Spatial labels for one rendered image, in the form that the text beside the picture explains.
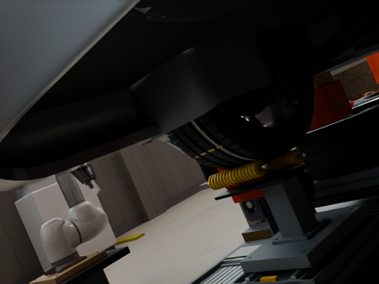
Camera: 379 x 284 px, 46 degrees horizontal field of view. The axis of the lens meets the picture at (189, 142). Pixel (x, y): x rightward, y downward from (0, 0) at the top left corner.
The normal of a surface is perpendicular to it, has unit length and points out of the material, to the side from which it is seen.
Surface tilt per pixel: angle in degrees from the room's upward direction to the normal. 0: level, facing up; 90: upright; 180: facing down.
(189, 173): 90
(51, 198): 90
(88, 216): 83
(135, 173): 90
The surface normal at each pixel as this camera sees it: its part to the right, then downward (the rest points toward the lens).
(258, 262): -0.69, 0.29
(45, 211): 0.61, -0.28
